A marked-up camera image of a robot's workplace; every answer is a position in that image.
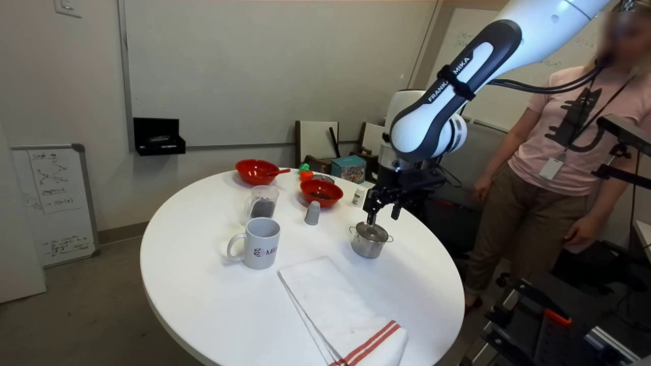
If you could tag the aluminium rail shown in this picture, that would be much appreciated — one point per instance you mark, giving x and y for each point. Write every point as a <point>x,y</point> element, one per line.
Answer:
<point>610,347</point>

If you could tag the red bowl with dark contents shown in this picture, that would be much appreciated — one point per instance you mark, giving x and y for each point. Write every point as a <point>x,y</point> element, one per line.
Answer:
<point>321,191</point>

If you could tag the teal box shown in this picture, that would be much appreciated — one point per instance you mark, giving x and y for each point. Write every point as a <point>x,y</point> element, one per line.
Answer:
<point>347,167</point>

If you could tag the empty red bowl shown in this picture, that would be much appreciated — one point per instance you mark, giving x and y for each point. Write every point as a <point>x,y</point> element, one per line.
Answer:
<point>257,172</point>

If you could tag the white towel with red stripes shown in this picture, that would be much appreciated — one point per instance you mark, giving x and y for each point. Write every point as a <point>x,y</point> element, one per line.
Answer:
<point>338,311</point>

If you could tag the small leaning whiteboard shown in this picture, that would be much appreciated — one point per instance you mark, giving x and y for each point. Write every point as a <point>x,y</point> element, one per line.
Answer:
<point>58,204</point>

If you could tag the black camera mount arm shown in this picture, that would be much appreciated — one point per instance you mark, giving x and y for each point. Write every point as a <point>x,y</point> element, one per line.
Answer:
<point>622,135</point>

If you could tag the person in pink shirt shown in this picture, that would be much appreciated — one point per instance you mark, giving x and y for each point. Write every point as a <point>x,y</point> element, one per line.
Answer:
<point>541,189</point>

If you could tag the small white shaker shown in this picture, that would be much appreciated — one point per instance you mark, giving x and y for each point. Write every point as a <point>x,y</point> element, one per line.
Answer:
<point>356,198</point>

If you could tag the small grey cup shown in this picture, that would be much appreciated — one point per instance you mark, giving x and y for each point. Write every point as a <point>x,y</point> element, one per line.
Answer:
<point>312,213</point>

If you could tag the white mug with print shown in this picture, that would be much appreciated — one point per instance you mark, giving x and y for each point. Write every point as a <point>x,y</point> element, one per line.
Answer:
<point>260,244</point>

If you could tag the black box on whiteboard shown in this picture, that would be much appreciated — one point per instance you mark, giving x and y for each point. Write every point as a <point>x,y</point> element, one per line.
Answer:
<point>159,136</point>

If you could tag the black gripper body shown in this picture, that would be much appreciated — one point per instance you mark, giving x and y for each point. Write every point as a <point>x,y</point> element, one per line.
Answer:
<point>407,184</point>

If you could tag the small green toy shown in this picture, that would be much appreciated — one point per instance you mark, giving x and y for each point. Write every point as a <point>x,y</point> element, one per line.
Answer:
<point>303,167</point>

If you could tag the clear glass with dark contents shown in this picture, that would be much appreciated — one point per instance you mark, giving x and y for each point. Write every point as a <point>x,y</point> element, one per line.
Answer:
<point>262,204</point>

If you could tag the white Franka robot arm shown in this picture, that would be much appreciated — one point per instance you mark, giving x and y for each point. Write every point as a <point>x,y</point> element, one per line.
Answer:
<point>475,62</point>

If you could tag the small orange toy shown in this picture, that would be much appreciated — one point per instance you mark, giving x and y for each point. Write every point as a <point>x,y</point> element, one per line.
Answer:
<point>308,176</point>

